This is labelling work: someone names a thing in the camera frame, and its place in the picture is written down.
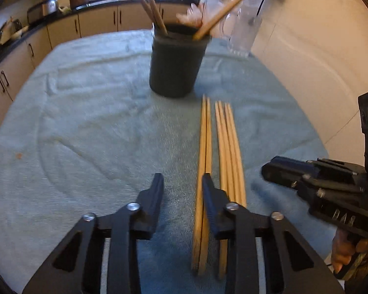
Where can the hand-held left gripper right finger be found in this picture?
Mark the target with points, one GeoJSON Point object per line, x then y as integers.
{"type": "Point", "coordinates": [213, 208]}

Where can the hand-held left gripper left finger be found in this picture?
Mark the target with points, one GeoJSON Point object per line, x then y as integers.
{"type": "Point", "coordinates": [155, 208]}

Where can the teal towel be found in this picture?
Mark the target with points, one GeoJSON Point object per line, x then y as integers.
{"type": "Point", "coordinates": [79, 128]}

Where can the crumpled clear plastic bag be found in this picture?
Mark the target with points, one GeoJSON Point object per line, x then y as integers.
{"type": "Point", "coordinates": [188, 15]}

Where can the beige lower kitchen cabinets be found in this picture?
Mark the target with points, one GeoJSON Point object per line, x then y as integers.
{"type": "Point", "coordinates": [95, 21]}

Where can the clear glass mug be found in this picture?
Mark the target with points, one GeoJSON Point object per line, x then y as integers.
{"type": "Point", "coordinates": [245, 27]}

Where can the silver rice cooker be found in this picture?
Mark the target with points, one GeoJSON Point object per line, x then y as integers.
{"type": "Point", "coordinates": [43, 9]}

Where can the dark round utensil holder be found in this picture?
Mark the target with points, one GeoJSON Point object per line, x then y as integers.
{"type": "Point", "coordinates": [171, 67]}

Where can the person's right hand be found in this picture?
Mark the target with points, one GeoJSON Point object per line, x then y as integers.
{"type": "Point", "coordinates": [340, 251]}

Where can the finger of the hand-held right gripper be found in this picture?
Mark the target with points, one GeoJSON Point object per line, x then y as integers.
{"type": "Point", "coordinates": [331, 173]}
{"type": "Point", "coordinates": [285, 176]}

